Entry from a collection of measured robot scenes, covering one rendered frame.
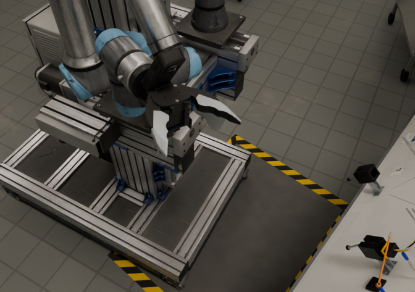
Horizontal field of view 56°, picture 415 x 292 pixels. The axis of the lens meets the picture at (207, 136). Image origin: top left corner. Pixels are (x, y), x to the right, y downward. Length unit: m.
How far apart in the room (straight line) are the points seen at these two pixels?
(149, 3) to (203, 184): 1.46
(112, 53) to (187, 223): 1.43
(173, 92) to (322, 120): 2.30
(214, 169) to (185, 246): 0.51
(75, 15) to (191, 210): 1.37
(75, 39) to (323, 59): 2.67
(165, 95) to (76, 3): 0.41
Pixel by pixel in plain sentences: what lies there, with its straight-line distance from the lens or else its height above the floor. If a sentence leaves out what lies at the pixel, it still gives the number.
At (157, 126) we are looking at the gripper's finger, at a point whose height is 1.59.
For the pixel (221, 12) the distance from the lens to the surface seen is 1.57.
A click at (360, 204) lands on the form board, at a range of 1.44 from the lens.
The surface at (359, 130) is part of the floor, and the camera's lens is 2.95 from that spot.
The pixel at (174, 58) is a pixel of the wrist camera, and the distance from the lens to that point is 0.64.
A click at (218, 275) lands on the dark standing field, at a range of 2.20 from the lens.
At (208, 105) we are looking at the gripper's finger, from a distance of 0.68.
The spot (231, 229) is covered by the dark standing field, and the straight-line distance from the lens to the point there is 2.31.
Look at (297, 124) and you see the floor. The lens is 2.86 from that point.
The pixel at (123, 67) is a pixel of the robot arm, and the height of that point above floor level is 1.59.
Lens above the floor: 2.06
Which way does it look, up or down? 49 degrees down
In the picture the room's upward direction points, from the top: straight up
